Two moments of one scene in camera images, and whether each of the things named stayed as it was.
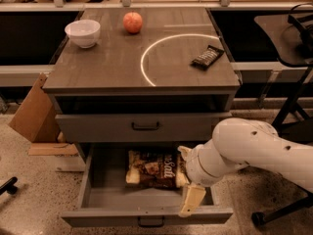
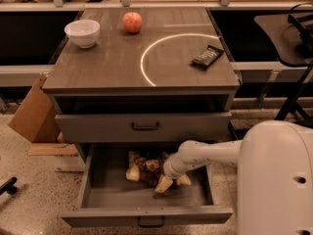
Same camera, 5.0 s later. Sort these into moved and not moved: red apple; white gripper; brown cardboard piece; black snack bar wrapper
Moved: white gripper
Not moved: red apple; brown cardboard piece; black snack bar wrapper
